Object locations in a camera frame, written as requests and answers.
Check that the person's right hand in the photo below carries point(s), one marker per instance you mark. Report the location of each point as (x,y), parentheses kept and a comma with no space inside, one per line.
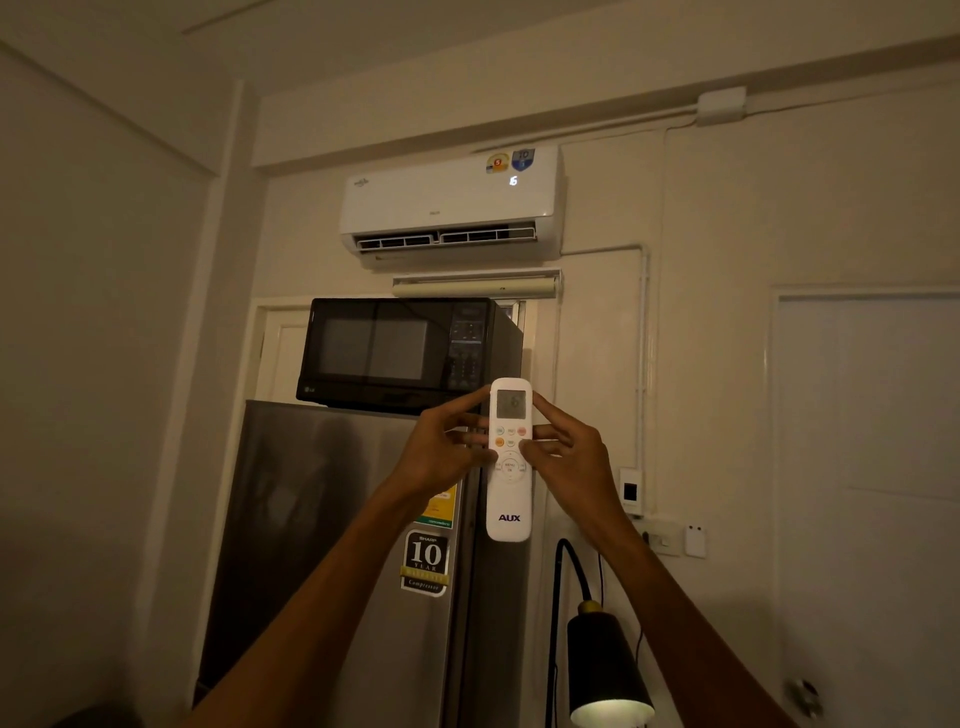
(574,461)

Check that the person's left hand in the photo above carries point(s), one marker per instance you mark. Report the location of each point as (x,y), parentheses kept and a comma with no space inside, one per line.
(435,454)

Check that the person's right middle finger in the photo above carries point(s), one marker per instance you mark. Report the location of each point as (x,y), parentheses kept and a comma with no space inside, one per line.
(546,432)

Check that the person's left thumb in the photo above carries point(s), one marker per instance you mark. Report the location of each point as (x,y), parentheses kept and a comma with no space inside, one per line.
(472,455)

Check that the person's left middle finger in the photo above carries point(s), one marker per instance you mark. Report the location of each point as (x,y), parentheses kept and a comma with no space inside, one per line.
(469,436)

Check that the person's right thumb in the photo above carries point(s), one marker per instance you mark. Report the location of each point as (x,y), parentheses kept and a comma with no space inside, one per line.
(536,448)

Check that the white remote control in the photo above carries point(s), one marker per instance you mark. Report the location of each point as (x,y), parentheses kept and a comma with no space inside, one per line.
(510,480)

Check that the person's right forearm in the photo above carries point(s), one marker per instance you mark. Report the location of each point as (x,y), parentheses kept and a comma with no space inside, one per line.
(679,637)

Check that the person's left forearm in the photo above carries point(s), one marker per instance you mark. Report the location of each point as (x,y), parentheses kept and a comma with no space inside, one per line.
(315,622)

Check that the black microwave oven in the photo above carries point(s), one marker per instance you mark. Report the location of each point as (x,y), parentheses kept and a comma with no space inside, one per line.
(390,352)

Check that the fluorescent tube light fixture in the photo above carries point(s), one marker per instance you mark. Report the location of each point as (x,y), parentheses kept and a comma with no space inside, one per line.
(476,285)

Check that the silver refrigerator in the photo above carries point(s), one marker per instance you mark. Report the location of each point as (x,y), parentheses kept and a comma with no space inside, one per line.
(300,525)

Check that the black lamp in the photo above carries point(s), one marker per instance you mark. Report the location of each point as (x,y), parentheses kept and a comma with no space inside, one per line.
(604,660)

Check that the white junction box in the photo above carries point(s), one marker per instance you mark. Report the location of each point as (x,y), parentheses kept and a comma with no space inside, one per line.
(721,105)

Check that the white wall socket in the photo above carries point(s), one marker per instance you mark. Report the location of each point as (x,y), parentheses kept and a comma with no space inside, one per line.
(662,537)

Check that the small white wall device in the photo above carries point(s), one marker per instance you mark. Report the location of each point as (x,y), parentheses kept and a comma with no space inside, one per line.
(695,541)

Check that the white wall air conditioner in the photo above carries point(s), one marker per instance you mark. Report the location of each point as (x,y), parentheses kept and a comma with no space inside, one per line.
(450,202)

